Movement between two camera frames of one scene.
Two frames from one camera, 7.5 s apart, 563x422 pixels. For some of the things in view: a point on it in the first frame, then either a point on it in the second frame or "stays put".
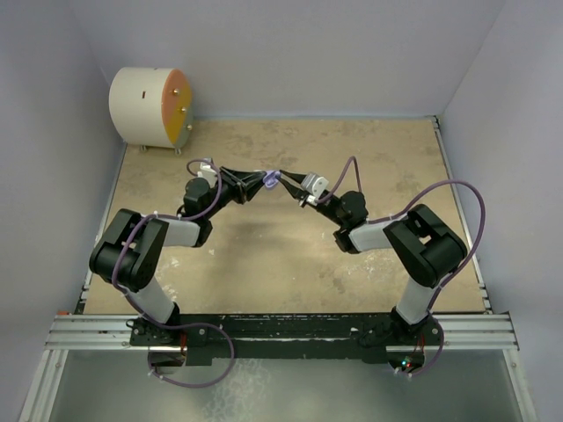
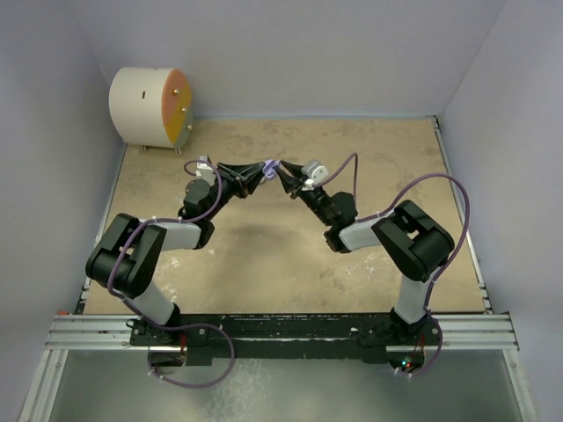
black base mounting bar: x=281 y=338 stays put
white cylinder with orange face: x=150 y=107 stays put
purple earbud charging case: x=270 y=179 to x=268 y=170
